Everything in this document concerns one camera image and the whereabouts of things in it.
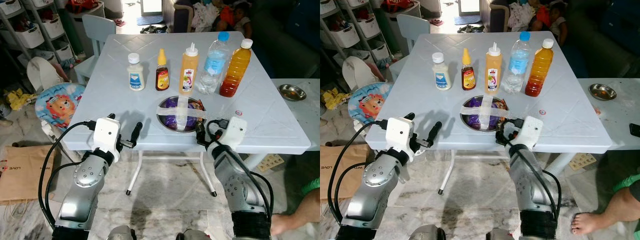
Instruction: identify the steel bowl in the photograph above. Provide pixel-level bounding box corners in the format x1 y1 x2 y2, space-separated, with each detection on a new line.
460 95 510 133
156 95 207 134

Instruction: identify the white tape strip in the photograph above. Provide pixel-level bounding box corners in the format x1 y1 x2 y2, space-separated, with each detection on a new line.
175 96 194 132
460 105 510 121
156 105 207 121
479 96 497 132

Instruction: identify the purple snack packet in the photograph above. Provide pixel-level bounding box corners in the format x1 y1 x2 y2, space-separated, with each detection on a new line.
467 98 506 129
162 98 203 129

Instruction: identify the child seat with lion print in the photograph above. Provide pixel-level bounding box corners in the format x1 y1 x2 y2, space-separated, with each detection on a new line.
34 82 87 148
347 87 387 132

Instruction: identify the white-capped mayonnaise bottle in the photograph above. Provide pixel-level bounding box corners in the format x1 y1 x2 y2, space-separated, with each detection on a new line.
432 52 452 91
127 52 146 92

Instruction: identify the white plastic square table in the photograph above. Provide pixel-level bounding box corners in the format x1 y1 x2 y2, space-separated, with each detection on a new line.
364 32 613 196
64 31 312 197

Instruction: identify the brown sauce bottle yellow cap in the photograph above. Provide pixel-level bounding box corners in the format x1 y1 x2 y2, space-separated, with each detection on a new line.
461 48 477 91
155 48 171 92

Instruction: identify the orange squeeze bottle white nozzle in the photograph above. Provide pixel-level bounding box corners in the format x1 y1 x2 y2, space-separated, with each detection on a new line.
484 42 504 96
178 42 200 96

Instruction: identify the patterned cardboard card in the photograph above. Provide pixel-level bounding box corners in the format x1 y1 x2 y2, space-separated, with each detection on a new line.
257 154 286 173
570 152 597 171

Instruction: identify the white potty seat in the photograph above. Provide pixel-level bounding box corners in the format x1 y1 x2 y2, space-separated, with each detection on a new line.
26 56 66 93
341 56 381 92

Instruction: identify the white storage basket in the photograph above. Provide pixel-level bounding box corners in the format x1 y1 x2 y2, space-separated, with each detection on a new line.
15 24 45 49
55 42 75 62
370 42 391 61
332 22 358 48
356 15 379 39
41 15 66 40

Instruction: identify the orange liquid bottle white cap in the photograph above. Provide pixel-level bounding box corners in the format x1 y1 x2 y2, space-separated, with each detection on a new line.
219 38 254 98
524 38 555 98

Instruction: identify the clear water bottle blue cap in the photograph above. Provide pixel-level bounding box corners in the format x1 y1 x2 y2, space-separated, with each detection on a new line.
502 31 531 95
196 31 231 95

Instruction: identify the yellow toy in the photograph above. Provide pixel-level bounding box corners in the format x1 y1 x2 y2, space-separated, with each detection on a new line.
5 89 36 111
322 87 346 110

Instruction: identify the pale plastic chair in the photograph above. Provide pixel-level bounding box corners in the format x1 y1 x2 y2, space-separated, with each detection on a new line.
75 14 117 82
387 13 431 67

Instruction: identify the green rolled mat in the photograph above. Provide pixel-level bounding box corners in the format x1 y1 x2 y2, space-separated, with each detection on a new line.
59 7 86 58
374 7 401 53

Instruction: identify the grey robot left knee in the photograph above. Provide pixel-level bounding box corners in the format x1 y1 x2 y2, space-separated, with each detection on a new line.
107 225 136 240
407 224 441 240

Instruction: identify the small steel dish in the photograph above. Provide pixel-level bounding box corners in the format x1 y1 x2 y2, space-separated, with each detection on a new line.
278 84 307 102
588 83 617 101

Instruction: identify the brown paper bag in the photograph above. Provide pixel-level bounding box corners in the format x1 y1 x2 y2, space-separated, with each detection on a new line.
0 145 56 203
320 145 362 202

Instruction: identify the white speckled side table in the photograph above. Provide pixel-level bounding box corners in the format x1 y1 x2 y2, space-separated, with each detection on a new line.
270 78 321 151
577 78 640 151

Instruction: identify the dark sofa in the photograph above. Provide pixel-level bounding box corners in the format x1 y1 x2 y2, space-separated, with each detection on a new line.
565 0 640 79
250 0 321 79

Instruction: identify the green plastic stool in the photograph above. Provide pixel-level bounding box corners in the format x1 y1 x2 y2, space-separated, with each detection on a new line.
612 173 640 193
300 177 321 196

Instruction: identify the person in grey shorts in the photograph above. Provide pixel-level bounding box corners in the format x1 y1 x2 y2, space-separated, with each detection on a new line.
571 187 640 236
270 187 321 237

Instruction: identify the white clothes pile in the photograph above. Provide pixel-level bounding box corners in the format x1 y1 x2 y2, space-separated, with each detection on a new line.
192 2 221 32
507 2 536 32

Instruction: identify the child in red clothes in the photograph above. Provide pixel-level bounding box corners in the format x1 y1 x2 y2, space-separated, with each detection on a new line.
217 2 253 39
530 2 568 46

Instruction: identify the grey shelving rack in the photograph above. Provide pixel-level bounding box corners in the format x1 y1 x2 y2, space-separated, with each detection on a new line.
0 0 81 66
320 0 396 61

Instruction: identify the blue bag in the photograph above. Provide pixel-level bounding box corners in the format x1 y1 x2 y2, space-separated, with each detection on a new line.
287 0 321 48
600 0 640 42

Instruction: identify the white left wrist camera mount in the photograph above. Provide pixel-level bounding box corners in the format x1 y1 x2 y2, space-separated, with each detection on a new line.
93 118 122 163
386 117 417 161

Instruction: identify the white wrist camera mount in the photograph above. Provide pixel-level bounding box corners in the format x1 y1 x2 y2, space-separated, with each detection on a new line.
386 117 417 161
93 118 122 163
517 116 544 151
219 116 248 152

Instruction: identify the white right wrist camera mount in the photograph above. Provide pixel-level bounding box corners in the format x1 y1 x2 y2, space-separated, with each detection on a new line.
219 116 248 152
517 116 544 151

